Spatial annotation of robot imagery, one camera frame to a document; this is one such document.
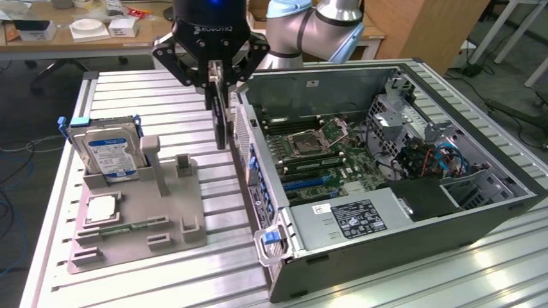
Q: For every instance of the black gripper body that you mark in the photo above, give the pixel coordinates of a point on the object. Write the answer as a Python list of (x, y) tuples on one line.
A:
[(210, 35)]

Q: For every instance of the green graphics card black shroud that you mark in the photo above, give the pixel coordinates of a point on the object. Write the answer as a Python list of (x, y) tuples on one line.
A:
[(219, 128)]

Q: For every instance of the brown cardboard box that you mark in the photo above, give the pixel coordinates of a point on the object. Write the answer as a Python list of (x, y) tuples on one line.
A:
[(257, 13)]

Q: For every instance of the black round stand base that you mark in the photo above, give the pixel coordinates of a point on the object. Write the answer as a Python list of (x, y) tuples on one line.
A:
[(169, 14)]

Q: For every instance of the small white box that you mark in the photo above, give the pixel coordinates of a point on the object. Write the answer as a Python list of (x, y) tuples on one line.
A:
[(123, 27)]

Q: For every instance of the red packet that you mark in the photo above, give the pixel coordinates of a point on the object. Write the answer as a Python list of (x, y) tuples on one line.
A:
[(139, 13)]

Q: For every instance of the grey plastic packet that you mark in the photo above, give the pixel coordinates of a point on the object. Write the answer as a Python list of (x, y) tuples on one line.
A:
[(114, 8)]

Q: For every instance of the round white holder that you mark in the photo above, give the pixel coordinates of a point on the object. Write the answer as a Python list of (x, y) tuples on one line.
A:
[(87, 29)]

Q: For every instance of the grey cup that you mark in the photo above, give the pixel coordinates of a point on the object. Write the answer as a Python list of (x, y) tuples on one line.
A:
[(63, 4)]

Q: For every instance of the metal socket cover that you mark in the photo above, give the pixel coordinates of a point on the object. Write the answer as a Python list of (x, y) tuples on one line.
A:
[(337, 120)]

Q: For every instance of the black chair base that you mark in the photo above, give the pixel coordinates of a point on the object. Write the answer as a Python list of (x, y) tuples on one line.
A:
[(514, 109), (43, 75)]

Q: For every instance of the white box black lid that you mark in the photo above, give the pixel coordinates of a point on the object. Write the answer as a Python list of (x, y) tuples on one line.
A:
[(37, 33)]

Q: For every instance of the CPU socket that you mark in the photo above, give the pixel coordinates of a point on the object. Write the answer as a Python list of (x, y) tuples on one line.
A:
[(306, 144)]

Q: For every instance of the hard disk with blue carrier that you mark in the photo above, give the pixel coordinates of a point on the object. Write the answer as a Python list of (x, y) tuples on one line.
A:
[(107, 154)]

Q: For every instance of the small brown box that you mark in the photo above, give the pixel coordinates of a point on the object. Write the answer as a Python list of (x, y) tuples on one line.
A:
[(13, 33)]

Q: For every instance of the clear plastic bag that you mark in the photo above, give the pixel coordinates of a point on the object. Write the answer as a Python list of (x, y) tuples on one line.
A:
[(13, 13)]

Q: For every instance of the green RAM stick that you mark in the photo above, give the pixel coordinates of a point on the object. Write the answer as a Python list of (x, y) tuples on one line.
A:
[(313, 163), (125, 227)]

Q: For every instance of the perforated metal drive cage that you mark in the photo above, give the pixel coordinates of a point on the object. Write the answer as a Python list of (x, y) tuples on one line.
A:
[(387, 126)]

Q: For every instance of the green motherboard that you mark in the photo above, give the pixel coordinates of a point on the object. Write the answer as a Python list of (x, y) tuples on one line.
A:
[(355, 150)]

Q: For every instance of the wooden cabinet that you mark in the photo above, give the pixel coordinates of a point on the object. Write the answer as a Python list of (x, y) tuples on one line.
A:
[(429, 32)]

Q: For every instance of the grey parts rack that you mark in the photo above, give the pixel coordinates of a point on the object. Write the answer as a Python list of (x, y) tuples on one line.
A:
[(142, 205)]

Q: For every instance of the silver chipset heatsink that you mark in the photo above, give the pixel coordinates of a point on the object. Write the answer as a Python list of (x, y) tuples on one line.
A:
[(354, 187)]

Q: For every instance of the black power adapter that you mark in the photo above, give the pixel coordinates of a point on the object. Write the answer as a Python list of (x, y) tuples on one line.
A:
[(473, 70)]

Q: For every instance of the silver CPU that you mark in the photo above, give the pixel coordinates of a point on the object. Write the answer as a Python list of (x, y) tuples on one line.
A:
[(101, 208)]

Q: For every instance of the grey power supply unit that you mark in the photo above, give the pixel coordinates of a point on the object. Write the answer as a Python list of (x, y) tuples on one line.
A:
[(317, 231)]

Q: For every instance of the blue release latch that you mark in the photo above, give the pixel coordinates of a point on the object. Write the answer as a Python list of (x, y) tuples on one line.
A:
[(270, 238)]

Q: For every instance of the grey metal disk bay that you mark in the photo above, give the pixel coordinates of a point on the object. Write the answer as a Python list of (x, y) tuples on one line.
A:
[(475, 189)]

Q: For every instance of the black open PC case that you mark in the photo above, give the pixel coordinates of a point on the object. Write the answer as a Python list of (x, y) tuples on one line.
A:
[(386, 263)]

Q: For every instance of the wooden desk white frame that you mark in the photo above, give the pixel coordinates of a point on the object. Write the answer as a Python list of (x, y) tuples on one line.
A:
[(375, 33), (61, 46)]

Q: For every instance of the white table frame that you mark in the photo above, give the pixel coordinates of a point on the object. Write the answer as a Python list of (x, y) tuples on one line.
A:
[(510, 32)]

